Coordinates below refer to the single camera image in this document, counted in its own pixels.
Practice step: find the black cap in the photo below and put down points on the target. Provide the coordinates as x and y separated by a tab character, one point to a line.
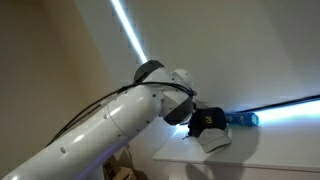
207	118

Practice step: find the white cap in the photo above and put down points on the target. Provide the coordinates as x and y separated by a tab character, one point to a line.
211	139

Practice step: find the blue cylindrical can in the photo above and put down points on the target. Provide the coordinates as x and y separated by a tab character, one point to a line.
244	119

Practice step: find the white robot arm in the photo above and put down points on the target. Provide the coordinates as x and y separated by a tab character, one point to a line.
155	93

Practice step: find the cardboard boxes under shelf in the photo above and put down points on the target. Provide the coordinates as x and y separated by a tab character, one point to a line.
120	167

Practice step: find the white LED light strip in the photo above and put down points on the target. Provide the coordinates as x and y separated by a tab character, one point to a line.
129	30

